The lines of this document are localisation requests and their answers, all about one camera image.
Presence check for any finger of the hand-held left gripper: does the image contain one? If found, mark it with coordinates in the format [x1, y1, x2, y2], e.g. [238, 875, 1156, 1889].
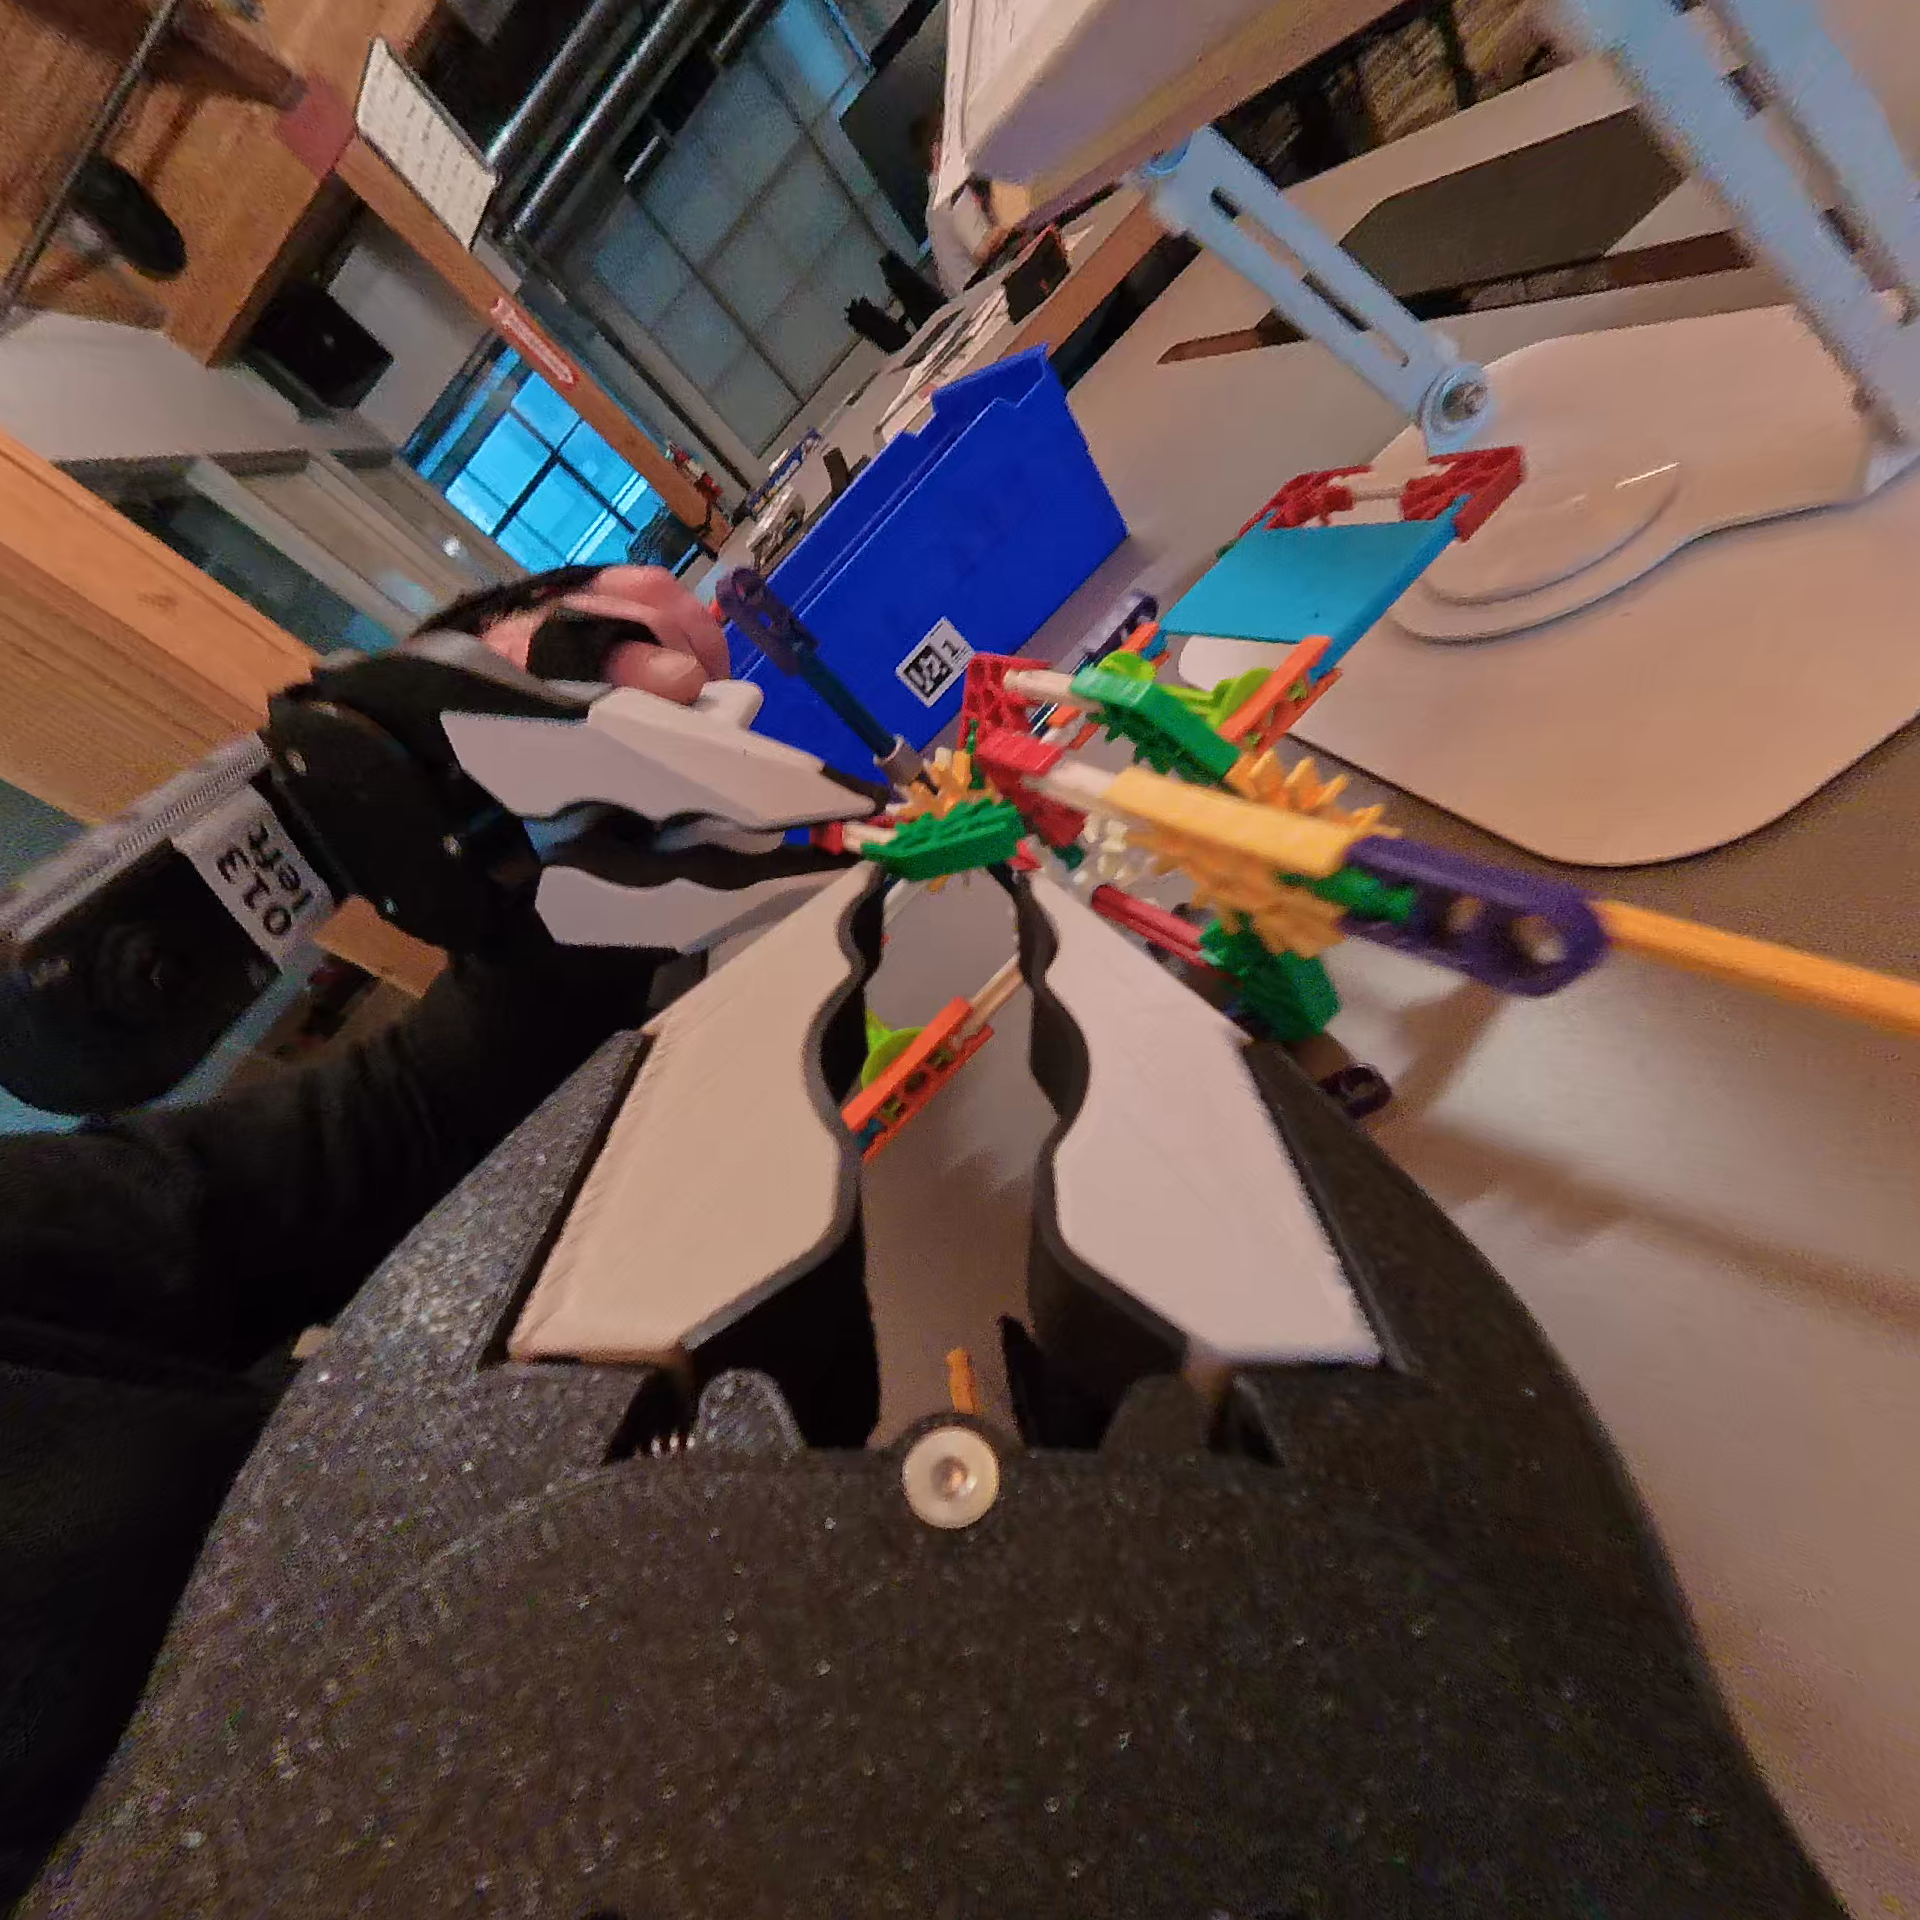
[438, 678, 889, 828]
[529, 822, 863, 957]

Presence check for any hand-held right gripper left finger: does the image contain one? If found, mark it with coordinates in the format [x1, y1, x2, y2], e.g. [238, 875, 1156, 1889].
[511, 868, 887, 1363]

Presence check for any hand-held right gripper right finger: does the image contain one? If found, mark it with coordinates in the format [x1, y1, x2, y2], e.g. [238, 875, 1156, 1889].
[1017, 870, 1386, 1372]

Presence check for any green fan connector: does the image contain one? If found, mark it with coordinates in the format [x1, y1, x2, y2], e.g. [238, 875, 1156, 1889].
[863, 797, 1032, 881]

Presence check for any colourful toy rod airplane model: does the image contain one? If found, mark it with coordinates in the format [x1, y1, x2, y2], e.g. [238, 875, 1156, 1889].
[717, 445, 1920, 1160]

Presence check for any person's left forearm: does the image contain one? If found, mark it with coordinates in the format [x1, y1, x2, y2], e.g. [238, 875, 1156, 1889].
[0, 916, 708, 1383]

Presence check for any person's left hand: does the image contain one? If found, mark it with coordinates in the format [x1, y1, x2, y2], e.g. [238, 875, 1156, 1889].
[590, 565, 733, 706]

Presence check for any wooden cabinet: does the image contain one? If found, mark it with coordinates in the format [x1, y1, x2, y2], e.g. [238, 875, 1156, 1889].
[0, 434, 322, 823]

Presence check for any blue bin with square tag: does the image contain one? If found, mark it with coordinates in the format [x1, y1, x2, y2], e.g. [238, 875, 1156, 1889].
[726, 344, 1130, 742]

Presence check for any white stand with wooden board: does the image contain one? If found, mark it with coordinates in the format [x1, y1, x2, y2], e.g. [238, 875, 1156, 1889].
[931, 0, 1920, 870]

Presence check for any black table inset panel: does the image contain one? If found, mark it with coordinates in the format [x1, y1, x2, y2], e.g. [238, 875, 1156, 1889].
[1162, 142, 1690, 364]

